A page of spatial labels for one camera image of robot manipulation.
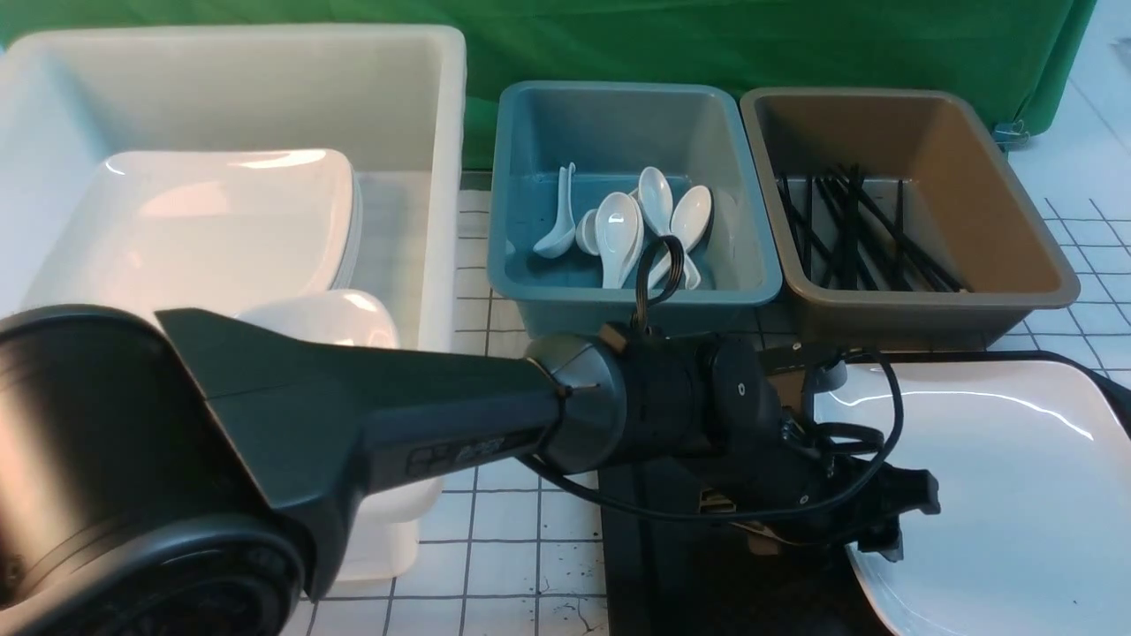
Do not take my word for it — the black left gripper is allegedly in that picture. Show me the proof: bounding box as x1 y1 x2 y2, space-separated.
689 432 941 562

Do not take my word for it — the stack of white bowls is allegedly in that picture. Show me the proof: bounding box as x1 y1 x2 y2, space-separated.
235 289 402 349

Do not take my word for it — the green cloth backdrop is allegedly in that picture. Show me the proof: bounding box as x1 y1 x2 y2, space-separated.
3 1 1095 170

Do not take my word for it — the large white plastic tub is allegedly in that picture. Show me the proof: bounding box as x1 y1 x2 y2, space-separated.
0 24 468 584

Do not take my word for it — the teal plastic bin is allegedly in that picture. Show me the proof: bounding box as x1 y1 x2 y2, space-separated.
486 81 782 338

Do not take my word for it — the black serving tray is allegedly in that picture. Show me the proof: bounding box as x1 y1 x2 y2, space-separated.
603 352 1128 635

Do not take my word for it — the metal clip on cloth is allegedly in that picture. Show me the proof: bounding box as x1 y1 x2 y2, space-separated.
992 120 1031 152

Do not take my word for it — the white spoon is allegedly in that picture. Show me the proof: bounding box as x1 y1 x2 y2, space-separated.
575 208 599 256
656 184 713 290
595 192 645 290
534 162 576 259
634 166 677 234

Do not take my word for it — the large white square plate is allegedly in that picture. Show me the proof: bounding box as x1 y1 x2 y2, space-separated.
847 358 1130 635

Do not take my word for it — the black chopsticks pile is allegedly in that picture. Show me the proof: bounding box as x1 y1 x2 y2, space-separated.
775 163 969 293

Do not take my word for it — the brown plastic bin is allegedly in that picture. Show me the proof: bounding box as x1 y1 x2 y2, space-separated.
740 87 1080 351

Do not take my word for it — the stack of white plates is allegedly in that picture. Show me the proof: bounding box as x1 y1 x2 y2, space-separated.
20 148 361 319

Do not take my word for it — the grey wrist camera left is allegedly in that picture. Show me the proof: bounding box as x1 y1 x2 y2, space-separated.
758 343 847 416

